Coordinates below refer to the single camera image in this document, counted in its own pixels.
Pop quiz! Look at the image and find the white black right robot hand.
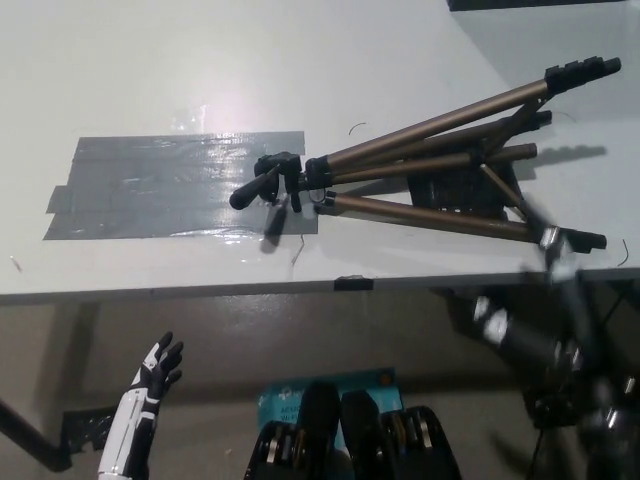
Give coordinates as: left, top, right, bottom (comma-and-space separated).
469, 197, 629, 431

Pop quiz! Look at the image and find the grey duct tape patch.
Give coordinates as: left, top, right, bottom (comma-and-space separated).
43, 130, 321, 242

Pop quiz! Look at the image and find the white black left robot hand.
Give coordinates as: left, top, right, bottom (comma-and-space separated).
97, 330, 184, 476

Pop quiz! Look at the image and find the clear tape piece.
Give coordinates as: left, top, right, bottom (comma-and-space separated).
168, 103, 205, 132

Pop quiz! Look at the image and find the black tape square patch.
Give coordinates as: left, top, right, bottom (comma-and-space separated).
407, 159, 524, 222

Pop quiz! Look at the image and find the black crumpled tape on floor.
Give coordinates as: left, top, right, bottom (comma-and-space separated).
62, 406, 120, 451

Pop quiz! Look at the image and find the black flat object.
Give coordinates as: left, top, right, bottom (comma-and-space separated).
444, 0, 640, 12

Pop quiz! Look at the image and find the bronze and black camera tripod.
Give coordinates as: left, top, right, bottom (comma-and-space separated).
228, 56, 623, 251

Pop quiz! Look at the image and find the black angled table leg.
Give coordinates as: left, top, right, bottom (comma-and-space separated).
0, 397, 70, 474

